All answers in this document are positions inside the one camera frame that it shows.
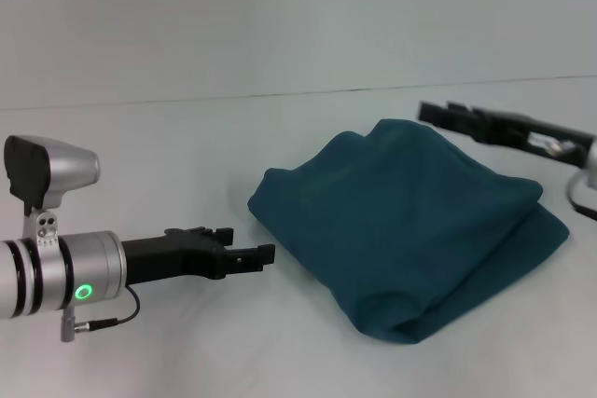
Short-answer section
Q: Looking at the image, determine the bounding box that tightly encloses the dark right arm cable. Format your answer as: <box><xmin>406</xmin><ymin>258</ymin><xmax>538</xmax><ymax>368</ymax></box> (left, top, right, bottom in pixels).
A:
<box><xmin>565</xmin><ymin>171</ymin><xmax>597</xmax><ymax>223</ymax></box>

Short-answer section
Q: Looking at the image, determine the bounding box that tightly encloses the dark arm cable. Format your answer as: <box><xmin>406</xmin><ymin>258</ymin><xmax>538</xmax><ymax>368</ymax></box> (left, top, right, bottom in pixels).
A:
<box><xmin>76</xmin><ymin>285</ymin><xmax>143</xmax><ymax>329</ymax></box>
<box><xmin>565</xmin><ymin>171</ymin><xmax>597</xmax><ymax>223</ymax></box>

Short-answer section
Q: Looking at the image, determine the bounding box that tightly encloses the blue shirt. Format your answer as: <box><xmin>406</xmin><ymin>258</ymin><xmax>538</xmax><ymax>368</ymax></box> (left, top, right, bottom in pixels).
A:
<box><xmin>246</xmin><ymin>117</ymin><xmax>572</xmax><ymax>348</ymax></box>

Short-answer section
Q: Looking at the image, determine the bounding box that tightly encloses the dark left arm cable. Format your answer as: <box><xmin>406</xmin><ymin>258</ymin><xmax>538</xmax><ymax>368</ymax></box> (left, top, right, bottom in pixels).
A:
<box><xmin>76</xmin><ymin>285</ymin><xmax>143</xmax><ymax>329</ymax></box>

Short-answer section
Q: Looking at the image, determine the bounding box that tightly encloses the silver elbow plug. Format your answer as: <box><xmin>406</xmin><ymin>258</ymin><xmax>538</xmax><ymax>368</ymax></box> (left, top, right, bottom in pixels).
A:
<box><xmin>542</xmin><ymin>136</ymin><xmax>577</xmax><ymax>158</ymax></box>
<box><xmin>60</xmin><ymin>308</ymin><xmax>78</xmax><ymax>343</ymax></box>

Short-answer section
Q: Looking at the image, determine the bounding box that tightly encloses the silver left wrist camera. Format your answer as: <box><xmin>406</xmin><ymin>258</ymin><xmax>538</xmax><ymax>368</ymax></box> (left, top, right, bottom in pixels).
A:
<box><xmin>3</xmin><ymin>134</ymin><xmax>102</xmax><ymax>248</ymax></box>

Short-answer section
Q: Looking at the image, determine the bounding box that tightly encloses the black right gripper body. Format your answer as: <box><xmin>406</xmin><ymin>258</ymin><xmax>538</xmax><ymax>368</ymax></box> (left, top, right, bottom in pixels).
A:
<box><xmin>470</xmin><ymin>107</ymin><xmax>597</xmax><ymax>169</ymax></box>

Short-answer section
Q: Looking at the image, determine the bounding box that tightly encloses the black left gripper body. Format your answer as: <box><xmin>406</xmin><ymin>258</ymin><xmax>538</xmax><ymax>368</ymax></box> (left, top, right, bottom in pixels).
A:
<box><xmin>119</xmin><ymin>226</ymin><xmax>229</xmax><ymax>287</ymax></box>

